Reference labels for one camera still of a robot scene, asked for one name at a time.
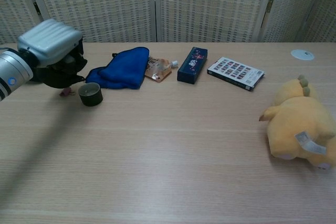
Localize blue towel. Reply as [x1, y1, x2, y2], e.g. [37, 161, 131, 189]
[85, 47, 150, 90]

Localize yellow plush toy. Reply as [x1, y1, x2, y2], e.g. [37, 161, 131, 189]
[258, 74, 336, 173]

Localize orange spout drink pouch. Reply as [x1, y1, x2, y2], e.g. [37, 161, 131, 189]
[144, 56, 179, 83]

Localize woven folding screen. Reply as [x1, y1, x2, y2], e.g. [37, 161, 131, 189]
[0, 0, 336, 45]

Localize dark blue long box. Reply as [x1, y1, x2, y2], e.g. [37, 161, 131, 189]
[176, 46, 210, 85]

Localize flat box with picture grid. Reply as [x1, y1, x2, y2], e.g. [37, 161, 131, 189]
[206, 56, 265, 92]

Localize white round table grommet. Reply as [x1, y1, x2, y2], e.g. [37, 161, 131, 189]
[290, 49, 315, 61]

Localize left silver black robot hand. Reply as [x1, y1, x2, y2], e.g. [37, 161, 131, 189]
[17, 18, 88, 74]

